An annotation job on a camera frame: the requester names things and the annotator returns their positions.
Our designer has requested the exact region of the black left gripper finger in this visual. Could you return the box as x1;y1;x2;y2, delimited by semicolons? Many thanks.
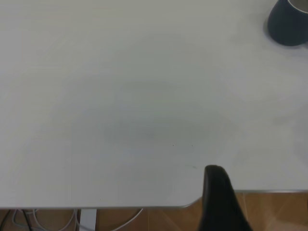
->
197;165;254;231

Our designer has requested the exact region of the dark blue-grey ceramic mug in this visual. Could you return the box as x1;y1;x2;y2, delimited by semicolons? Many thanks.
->
267;0;308;47

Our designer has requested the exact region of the grey metal table leg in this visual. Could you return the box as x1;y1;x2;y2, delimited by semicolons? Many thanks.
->
80;208;98;231

